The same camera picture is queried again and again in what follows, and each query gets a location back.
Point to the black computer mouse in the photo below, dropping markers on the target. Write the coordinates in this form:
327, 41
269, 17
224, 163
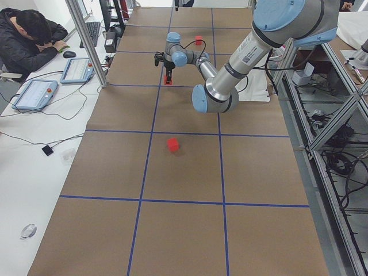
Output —
69, 54

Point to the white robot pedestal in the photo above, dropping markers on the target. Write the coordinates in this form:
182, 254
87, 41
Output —
253, 88

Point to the near teach pendant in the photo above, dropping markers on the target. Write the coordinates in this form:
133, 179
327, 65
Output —
35, 95

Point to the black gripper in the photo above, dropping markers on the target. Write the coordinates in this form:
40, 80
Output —
169, 65

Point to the seated person dark jacket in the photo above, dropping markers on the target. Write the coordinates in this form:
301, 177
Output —
28, 41

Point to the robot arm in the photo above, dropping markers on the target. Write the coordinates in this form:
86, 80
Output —
274, 22

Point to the red block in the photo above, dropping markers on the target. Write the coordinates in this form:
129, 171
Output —
167, 80
198, 40
173, 144

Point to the small black square device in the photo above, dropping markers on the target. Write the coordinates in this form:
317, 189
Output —
47, 150

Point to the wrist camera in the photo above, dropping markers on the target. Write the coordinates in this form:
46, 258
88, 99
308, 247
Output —
158, 58

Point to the black keyboard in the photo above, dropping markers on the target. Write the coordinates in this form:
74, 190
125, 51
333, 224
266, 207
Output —
94, 31

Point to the teach pendant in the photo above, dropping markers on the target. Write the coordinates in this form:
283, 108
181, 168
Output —
35, 95
77, 71

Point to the far teach pendant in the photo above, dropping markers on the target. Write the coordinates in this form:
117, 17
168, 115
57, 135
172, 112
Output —
77, 71

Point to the aluminium frame post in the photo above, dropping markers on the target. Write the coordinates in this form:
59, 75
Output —
83, 33

